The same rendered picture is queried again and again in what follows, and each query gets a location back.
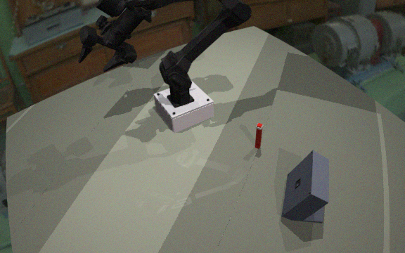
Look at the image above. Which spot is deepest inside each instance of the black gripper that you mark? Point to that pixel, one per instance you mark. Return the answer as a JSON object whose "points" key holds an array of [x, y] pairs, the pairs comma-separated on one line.
{"points": [[113, 39]]}

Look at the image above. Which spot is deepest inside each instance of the dark grey sloped panel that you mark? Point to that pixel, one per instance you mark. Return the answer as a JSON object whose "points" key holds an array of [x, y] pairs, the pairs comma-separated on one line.
{"points": [[307, 189]]}

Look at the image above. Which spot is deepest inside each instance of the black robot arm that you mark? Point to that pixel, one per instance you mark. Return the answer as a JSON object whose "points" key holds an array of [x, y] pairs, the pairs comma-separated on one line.
{"points": [[174, 67]]}

